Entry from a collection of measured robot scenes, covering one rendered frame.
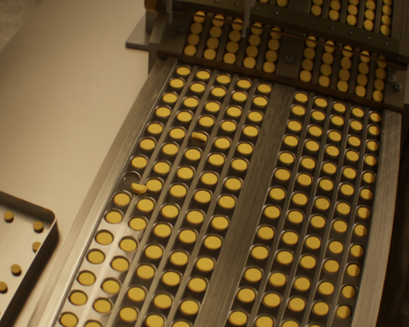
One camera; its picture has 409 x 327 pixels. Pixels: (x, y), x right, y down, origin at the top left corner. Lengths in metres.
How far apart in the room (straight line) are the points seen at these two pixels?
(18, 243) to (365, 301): 0.36
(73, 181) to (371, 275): 0.36
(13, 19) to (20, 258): 1.90
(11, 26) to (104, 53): 1.60
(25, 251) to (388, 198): 0.34
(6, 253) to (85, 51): 0.33
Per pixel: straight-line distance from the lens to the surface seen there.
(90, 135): 0.79
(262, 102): 0.61
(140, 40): 0.92
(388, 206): 0.54
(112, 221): 0.51
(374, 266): 0.50
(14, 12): 2.57
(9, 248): 0.69
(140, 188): 0.52
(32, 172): 0.76
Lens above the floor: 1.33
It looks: 44 degrees down
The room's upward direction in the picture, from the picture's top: 4 degrees clockwise
